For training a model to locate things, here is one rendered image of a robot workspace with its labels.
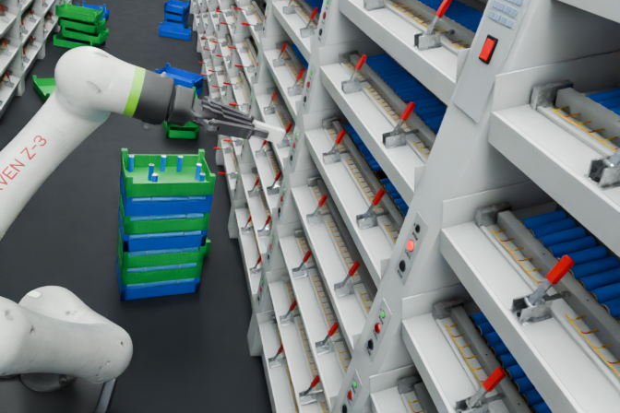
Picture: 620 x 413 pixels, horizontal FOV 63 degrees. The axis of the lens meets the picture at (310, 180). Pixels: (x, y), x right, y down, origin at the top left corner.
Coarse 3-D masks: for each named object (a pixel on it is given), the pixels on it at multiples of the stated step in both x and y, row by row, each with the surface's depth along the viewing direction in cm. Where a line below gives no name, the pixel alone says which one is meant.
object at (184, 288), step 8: (120, 280) 196; (120, 288) 194; (136, 288) 194; (144, 288) 196; (152, 288) 197; (160, 288) 199; (168, 288) 200; (176, 288) 202; (184, 288) 203; (192, 288) 205; (120, 296) 195; (128, 296) 195; (136, 296) 196; (144, 296) 198; (152, 296) 199; (160, 296) 201
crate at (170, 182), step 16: (128, 160) 186; (144, 160) 188; (160, 160) 191; (176, 160) 193; (192, 160) 196; (128, 176) 168; (144, 176) 184; (160, 176) 186; (176, 176) 189; (192, 176) 191; (208, 176) 189; (128, 192) 171; (144, 192) 173; (160, 192) 175; (176, 192) 178; (192, 192) 180; (208, 192) 183
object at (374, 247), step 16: (320, 112) 139; (336, 112) 140; (304, 128) 140; (320, 128) 141; (320, 144) 134; (320, 160) 127; (352, 160) 126; (336, 176) 121; (336, 192) 115; (352, 192) 115; (352, 208) 110; (352, 224) 105; (384, 224) 104; (368, 240) 101; (384, 240) 100; (368, 256) 97; (384, 256) 96; (384, 272) 91
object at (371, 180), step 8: (336, 128) 136; (336, 136) 134; (344, 136) 131; (344, 144) 130; (352, 144) 128; (352, 152) 124; (360, 160) 121; (360, 168) 120; (368, 168) 118; (368, 176) 115; (368, 184) 115; (376, 184) 112; (368, 192) 112; (376, 192) 110; (384, 200) 107; (384, 208) 107; (392, 208) 104; (392, 216) 103; (400, 216) 102; (392, 224) 102; (400, 224) 100
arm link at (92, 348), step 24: (0, 312) 77; (24, 312) 82; (0, 336) 75; (24, 336) 79; (48, 336) 87; (72, 336) 96; (96, 336) 105; (120, 336) 114; (0, 360) 76; (24, 360) 81; (48, 360) 89; (72, 360) 96; (96, 360) 104; (120, 360) 113
